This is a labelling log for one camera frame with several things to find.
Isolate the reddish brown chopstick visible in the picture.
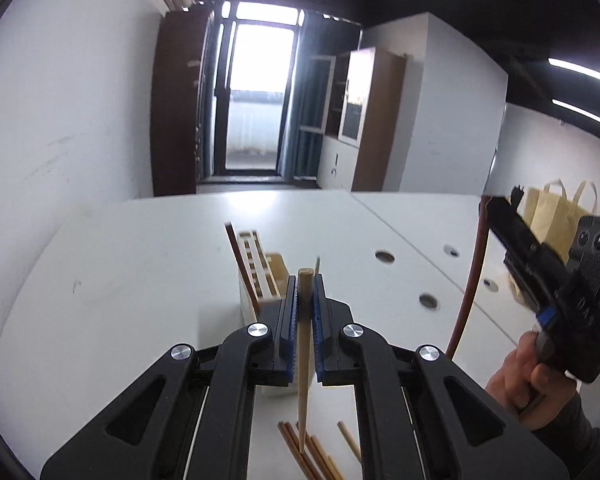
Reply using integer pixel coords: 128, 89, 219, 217
445, 195, 491, 360

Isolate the light tan chopstick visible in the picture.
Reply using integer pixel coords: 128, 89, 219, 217
297, 268, 314, 453

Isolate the dark brown chopstick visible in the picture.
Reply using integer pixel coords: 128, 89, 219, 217
224, 222, 260, 318

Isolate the right hand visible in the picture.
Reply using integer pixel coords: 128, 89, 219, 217
486, 332, 577, 431

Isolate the tan chopstick on table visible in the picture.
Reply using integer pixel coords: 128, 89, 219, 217
337, 420, 362, 463

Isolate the small black object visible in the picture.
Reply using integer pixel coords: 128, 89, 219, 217
509, 185, 524, 209

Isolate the brown chopstick on table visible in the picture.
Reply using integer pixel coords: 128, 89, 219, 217
277, 422, 323, 480

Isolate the cream plastic utensil holder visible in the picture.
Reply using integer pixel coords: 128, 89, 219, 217
237, 230, 297, 396

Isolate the brown white cabinet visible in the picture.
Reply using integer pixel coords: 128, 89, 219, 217
317, 48, 407, 192

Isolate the balcony glass door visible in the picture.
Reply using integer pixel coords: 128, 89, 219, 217
200, 1, 304, 179

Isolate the dark wooden cabinet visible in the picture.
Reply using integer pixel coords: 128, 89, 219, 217
149, 6, 211, 197

